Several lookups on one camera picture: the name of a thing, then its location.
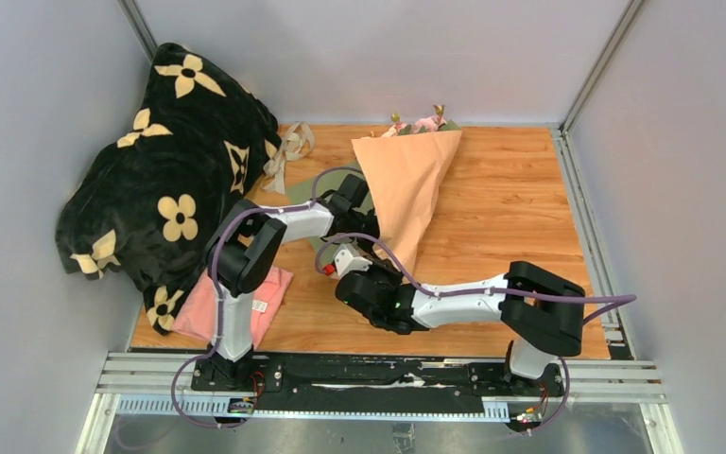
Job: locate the beige ribbon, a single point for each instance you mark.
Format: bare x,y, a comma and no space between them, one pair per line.
297,142

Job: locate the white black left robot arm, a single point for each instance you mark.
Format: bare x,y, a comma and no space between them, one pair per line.
241,253

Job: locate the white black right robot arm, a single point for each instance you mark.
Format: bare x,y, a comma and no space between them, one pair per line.
544,310

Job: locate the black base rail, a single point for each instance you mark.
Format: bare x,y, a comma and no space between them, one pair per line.
313,386

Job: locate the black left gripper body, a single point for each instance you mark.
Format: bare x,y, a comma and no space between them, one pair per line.
368,224

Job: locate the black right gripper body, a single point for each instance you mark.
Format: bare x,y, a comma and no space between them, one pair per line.
381,274

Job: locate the black blanket with cream flowers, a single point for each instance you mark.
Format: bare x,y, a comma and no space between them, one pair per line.
151,199

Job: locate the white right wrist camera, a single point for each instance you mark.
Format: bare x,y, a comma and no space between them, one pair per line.
346,259

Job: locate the pink fake rose stem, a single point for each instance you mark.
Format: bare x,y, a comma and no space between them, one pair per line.
398,127
434,123

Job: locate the pink folded cloth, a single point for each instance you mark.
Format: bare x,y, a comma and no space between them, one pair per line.
197,317

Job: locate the green and tan wrapping paper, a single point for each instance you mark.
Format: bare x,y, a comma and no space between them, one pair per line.
404,173

